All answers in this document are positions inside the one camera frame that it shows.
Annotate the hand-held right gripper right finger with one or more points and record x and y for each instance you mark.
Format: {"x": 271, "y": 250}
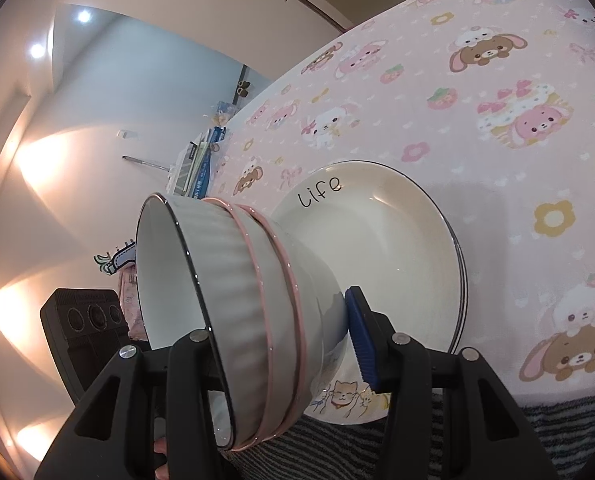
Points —
{"x": 362, "y": 345}

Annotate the pink printed packet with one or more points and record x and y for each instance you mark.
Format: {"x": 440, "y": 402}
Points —
{"x": 130, "y": 300}

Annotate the white bowl with pink rim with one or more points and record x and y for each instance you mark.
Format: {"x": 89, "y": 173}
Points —
{"x": 283, "y": 320}
{"x": 322, "y": 290}

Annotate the white plate with cat print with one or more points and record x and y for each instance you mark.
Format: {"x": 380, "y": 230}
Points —
{"x": 377, "y": 240}

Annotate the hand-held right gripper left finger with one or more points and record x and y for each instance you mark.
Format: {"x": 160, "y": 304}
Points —
{"x": 192, "y": 362}

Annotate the pair of brown shoes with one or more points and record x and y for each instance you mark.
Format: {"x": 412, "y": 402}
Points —
{"x": 242, "y": 89}

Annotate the white plate with dark rim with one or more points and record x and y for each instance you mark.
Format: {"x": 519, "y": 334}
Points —
{"x": 464, "y": 290}

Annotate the white wall switch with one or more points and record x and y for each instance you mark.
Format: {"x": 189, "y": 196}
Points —
{"x": 122, "y": 133}

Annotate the pink cartoon printed tablecloth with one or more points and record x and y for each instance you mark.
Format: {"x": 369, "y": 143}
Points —
{"x": 427, "y": 110}

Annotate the grey striped cloth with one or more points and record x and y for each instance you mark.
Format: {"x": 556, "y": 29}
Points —
{"x": 552, "y": 430}

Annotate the round ceiling light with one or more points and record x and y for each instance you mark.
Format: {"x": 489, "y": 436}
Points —
{"x": 84, "y": 16}
{"x": 36, "y": 50}

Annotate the white ribbed bowl black rim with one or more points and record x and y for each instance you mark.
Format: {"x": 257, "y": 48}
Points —
{"x": 217, "y": 270}

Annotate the person's left hand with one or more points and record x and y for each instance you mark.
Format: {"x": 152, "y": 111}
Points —
{"x": 160, "y": 457}

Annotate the stack of books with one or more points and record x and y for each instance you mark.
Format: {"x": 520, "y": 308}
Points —
{"x": 200, "y": 165}

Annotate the cartoon drawing card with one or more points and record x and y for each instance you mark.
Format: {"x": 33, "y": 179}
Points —
{"x": 115, "y": 260}

